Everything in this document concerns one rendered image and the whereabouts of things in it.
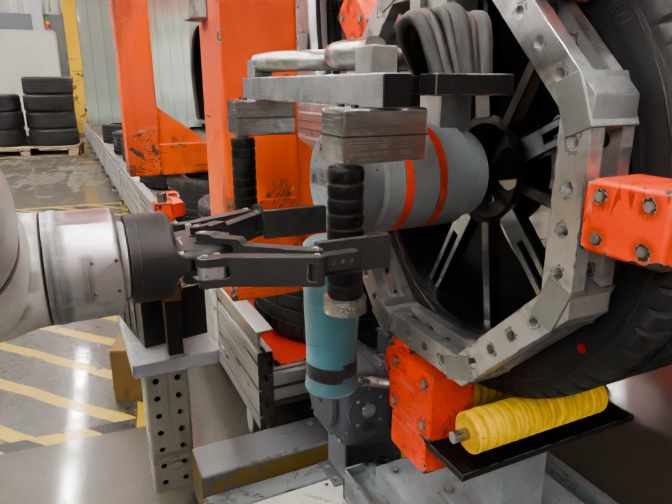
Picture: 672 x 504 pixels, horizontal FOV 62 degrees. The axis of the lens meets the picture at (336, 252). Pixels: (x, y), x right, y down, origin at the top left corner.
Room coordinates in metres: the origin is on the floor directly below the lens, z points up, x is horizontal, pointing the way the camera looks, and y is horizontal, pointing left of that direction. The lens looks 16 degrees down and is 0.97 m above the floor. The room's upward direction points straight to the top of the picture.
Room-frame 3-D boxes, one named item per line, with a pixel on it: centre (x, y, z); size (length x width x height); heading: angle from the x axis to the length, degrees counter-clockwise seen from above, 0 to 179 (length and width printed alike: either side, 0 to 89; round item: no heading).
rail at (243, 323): (2.39, 0.69, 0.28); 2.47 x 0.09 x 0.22; 25
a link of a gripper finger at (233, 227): (0.53, 0.10, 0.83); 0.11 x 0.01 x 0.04; 157
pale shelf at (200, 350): (1.21, 0.41, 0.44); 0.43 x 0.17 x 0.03; 25
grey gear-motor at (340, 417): (1.18, -0.15, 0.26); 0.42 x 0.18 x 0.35; 115
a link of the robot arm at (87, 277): (0.44, 0.20, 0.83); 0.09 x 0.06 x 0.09; 25
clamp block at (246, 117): (0.86, 0.11, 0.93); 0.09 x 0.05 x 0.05; 115
